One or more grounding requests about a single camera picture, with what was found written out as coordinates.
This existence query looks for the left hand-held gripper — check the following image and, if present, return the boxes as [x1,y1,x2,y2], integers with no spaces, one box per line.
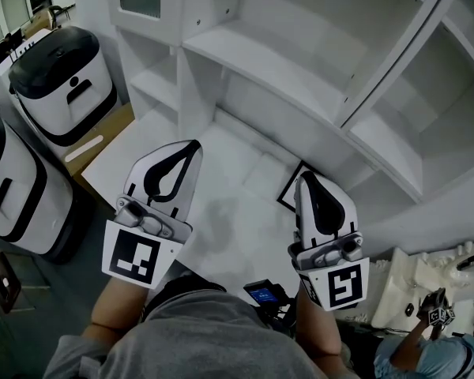
[101,138,205,291]

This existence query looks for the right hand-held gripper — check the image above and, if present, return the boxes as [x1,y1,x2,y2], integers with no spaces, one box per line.
[287,170,371,313]

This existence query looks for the white shelving unit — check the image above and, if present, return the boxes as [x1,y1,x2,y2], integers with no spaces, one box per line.
[108,0,474,261]

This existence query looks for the person's left forearm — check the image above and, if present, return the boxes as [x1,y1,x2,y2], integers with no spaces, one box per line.
[81,276,160,339]

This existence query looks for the person's right forearm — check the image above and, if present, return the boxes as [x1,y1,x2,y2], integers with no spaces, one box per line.
[295,286,343,357]

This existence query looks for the black framed picture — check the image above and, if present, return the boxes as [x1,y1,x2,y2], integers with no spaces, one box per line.
[276,160,315,213]

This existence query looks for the brown cardboard box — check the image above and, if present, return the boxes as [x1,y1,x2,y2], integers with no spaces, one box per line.
[62,103,137,182]

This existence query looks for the black device with blue screen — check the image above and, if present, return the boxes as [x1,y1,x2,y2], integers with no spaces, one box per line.
[243,278,298,332]

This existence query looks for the person's black shorts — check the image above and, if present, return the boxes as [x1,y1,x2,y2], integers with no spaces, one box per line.
[141,276,228,320]

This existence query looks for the white ornate vanity table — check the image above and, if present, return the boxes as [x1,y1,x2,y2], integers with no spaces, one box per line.
[341,241,474,331]

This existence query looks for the person's grey shirt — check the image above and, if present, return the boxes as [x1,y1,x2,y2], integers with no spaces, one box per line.
[43,290,356,379]

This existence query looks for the dark brown square panel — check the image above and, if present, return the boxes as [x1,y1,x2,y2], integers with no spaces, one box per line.
[0,250,23,315]

